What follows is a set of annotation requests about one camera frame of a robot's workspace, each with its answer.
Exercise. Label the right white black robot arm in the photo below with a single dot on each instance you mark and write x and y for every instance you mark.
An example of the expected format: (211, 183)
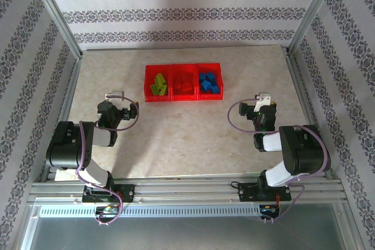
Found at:
(301, 150)

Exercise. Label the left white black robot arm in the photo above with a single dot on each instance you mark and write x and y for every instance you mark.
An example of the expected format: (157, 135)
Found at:
(67, 147)

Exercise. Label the red plastic bin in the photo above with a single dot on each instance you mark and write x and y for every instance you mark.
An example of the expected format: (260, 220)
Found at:
(183, 70)
(216, 68)
(149, 71)

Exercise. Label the grey sheet metal panel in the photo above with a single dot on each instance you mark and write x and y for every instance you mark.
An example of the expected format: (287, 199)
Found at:
(187, 232)

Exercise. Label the aluminium side rail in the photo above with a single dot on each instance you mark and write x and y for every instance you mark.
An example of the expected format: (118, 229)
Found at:
(307, 109)
(66, 97)

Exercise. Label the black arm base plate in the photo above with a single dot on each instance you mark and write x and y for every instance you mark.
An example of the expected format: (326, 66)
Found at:
(129, 194)
(247, 193)

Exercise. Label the aluminium frame post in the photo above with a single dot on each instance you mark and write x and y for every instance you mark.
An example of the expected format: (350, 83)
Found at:
(55, 14)
(315, 13)

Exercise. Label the thin aluminium wall rail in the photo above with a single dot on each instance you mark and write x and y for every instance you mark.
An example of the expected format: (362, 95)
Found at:
(187, 47)

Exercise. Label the wide aluminium mounting rail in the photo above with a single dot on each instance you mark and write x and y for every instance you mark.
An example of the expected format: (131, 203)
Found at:
(187, 190)

